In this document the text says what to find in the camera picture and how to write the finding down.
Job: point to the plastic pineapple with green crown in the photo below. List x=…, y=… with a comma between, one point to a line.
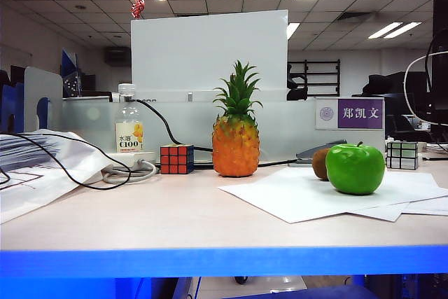
x=236, y=148

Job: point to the brown kiwi fruit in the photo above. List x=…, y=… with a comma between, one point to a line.
x=319, y=166

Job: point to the green plastic apple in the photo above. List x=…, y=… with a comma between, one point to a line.
x=355, y=169

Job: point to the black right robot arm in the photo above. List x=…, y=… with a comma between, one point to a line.
x=441, y=50

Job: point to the colourful Rubik's cube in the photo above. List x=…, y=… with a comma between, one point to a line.
x=176, y=159

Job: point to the frosted glass desk partition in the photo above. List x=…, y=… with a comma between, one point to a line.
x=287, y=127

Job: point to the large white board panel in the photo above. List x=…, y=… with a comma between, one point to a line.
x=210, y=54

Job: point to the grey flat plate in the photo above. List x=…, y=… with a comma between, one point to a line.
x=299, y=163

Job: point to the grey stapler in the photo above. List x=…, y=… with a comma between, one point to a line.
x=315, y=149

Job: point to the clear C100 drink bottle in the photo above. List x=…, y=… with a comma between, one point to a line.
x=129, y=138

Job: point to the white power strip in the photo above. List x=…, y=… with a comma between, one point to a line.
x=129, y=157

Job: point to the white paper sheet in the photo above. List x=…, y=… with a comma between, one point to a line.
x=388, y=213
x=430, y=208
x=301, y=197

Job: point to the purple and white name plate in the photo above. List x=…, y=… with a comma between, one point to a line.
x=360, y=113

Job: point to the red hanging ornament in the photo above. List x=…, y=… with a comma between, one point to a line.
x=138, y=6

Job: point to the blue patterned board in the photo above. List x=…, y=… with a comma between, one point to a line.
x=70, y=75

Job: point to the white metal bookend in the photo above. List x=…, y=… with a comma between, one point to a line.
x=33, y=85

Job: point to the white document pile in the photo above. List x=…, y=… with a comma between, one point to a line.
x=31, y=180

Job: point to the blue file holder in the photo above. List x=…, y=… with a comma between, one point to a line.
x=8, y=106

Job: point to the black wall rack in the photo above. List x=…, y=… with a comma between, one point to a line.
x=323, y=78

